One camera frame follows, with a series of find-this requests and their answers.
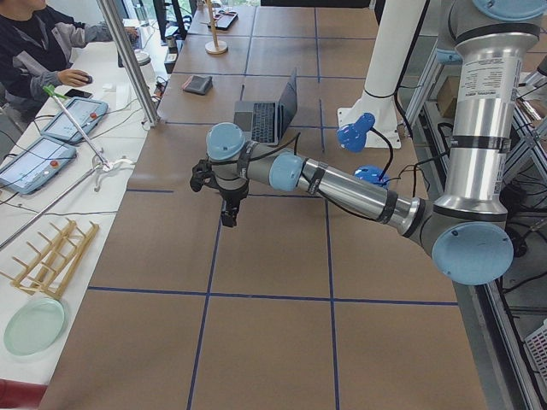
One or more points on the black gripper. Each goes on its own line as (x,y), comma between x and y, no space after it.
(232,197)

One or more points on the grey laptop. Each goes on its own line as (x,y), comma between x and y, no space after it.
(267,122)

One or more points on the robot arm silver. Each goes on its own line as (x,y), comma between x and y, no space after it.
(463,230)

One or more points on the folded grey cloth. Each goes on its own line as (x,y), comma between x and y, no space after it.
(199,85)

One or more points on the metal rod stand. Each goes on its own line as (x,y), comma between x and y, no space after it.
(77,116)

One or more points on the blue desk lamp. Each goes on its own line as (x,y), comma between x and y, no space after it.
(353,137)

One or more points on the wooden mug tree stand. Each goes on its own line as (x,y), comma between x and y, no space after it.
(215,46)

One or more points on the white kettle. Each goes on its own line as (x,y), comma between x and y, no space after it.
(145,65)

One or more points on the wooden dish rack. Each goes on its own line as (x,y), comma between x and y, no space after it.
(54,261)

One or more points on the blue teach pendant near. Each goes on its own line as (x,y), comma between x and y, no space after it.
(30,170)

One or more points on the black smartphone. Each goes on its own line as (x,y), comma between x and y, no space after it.
(71,93)

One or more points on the green glass plate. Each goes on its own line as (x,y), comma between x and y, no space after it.
(34,327)

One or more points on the seated person dark jacket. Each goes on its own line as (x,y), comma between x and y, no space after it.
(36,48)

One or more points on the white plastic basket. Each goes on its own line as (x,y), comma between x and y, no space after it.
(536,345)

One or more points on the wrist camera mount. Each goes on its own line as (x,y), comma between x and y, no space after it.
(203,175)

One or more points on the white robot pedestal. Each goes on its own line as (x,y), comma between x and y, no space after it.
(397,28)

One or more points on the aluminium frame post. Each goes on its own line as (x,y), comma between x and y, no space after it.
(129,60)

